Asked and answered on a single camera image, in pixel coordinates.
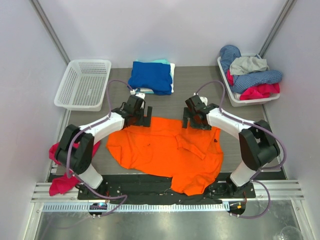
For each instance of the left corner metal post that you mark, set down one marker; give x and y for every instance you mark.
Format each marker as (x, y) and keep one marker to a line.
(49, 28)

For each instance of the blue checkered shirt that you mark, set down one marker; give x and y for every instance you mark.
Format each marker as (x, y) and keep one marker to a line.
(228, 54)

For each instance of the white plastic bin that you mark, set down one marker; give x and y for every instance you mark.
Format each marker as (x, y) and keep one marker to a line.
(236, 102)

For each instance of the pink cloth on table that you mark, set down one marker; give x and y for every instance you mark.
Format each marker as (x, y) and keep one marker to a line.
(63, 184)

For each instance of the grey t-shirt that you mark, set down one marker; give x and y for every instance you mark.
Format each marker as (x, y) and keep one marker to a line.
(248, 64)

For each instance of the pink t-shirt in bin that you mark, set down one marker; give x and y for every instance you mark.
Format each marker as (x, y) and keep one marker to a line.
(256, 92)

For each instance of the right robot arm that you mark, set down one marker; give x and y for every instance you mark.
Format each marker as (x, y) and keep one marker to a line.
(258, 144)

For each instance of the aluminium rail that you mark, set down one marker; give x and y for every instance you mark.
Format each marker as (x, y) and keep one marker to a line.
(277, 189)

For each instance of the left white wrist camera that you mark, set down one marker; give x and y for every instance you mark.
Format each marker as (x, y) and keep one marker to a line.
(136, 95)

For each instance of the corner metal post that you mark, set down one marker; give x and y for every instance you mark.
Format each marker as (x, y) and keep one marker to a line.
(281, 18)
(49, 28)

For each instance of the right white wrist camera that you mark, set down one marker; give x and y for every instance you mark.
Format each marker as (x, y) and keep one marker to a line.
(202, 98)

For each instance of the folded blue t-shirt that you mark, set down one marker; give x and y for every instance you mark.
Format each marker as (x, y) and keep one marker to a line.
(151, 78)

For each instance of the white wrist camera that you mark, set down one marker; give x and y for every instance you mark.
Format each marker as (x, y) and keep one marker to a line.
(136, 95)
(202, 98)

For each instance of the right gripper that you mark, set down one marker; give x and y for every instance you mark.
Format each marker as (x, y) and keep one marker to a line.
(192, 120)

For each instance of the folded teal t-shirt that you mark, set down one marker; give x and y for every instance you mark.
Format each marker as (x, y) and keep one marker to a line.
(160, 61)

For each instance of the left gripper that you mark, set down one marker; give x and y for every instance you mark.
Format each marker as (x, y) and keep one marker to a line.
(144, 116)

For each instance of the white perforated plastic basket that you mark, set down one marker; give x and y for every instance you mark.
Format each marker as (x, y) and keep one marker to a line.
(83, 85)

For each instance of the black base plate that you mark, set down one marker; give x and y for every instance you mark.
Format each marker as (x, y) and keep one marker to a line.
(145, 189)

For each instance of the orange t-shirt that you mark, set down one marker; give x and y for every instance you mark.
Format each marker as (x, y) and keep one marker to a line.
(191, 157)

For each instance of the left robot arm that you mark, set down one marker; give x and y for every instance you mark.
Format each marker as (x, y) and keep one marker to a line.
(75, 149)

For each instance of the right corner metal post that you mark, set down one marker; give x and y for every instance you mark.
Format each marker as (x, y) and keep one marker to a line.
(281, 18)

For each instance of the white slotted cable duct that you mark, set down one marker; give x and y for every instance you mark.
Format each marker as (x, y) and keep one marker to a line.
(95, 207)

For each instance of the folded white t-shirt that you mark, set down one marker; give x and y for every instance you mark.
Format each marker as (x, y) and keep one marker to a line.
(172, 72)

